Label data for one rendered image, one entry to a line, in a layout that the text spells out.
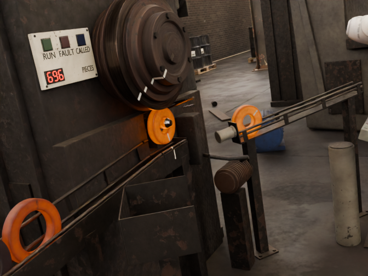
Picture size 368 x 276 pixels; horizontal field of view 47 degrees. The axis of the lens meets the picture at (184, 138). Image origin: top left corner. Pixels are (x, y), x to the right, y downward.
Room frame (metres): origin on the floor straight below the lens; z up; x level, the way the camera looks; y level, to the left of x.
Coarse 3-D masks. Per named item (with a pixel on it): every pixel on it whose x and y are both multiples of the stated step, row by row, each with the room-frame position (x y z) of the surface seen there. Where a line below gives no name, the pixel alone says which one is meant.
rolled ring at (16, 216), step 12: (24, 204) 1.11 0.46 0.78; (36, 204) 1.14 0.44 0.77; (48, 204) 1.18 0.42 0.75; (12, 216) 1.08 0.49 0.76; (24, 216) 1.10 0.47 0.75; (48, 216) 1.18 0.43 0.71; (12, 228) 1.06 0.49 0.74; (48, 228) 1.18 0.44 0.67; (60, 228) 1.19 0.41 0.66; (12, 240) 1.05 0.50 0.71; (12, 252) 1.05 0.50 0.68; (24, 252) 1.07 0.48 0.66
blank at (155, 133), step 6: (168, 108) 1.76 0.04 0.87; (150, 114) 1.70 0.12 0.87; (156, 114) 1.69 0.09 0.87; (162, 114) 1.72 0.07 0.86; (168, 114) 1.76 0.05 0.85; (150, 120) 1.68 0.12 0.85; (156, 120) 1.69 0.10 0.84; (174, 120) 1.79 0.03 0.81; (150, 126) 1.67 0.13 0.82; (156, 126) 1.68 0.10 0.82; (174, 126) 1.78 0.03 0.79; (150, 132) 1.67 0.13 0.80; (156, 132) 1.67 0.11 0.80; (162, 132) 1.75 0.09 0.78; (168, 132) 1.74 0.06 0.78; (174, 132) 1.77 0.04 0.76; (156, 138) 1.67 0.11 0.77; (162, 138) 1.70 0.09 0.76; (168, 138) 1.73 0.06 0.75
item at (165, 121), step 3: (144, 120) 1.76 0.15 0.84; (147, 120) 1.76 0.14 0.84; (162, 120) 1.71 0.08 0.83; (165, 120) 1.71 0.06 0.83; (168, 120) 1.70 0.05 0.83; (171, 120) 1.72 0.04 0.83; (162, 123) 1.71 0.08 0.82; (165, 123) 1.70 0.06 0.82; (168, 123) 1.70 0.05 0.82; (171, 123) 1.71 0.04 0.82; (162, 126) 1.71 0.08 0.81; (165, 126) 1.70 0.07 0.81; (168, 126) 1.71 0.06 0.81
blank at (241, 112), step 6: (240, 108) 1.98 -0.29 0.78; (246, 108) 1.99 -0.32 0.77; (252, 108) 2.00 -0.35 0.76; (234, 114) 1.98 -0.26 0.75; (240, 114) 1.98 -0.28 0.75; (246, 114) 1.99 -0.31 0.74; (252, 114) 2.00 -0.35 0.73; (258, 114) 2.01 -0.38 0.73; (234, 120) 1.97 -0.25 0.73; (240, 120) 1.97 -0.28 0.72; (252, 120) 2.02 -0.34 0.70; (258, 120) 2.01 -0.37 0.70; (240, 126) 1.97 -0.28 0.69; (258, 126) 2.01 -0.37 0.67
